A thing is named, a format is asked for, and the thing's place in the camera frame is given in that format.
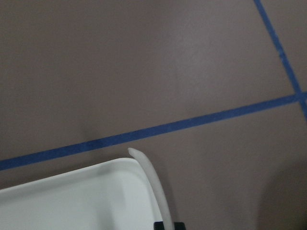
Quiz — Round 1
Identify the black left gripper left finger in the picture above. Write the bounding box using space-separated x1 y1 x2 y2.
153 221 165 230

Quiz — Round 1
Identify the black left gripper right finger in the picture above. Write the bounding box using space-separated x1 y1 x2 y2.
174 222 186 230

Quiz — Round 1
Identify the translucent white plastic spoon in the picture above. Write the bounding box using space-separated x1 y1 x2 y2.
128 148 175 230

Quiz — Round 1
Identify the white bear serving tray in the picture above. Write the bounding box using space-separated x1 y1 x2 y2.
0 158 162 230

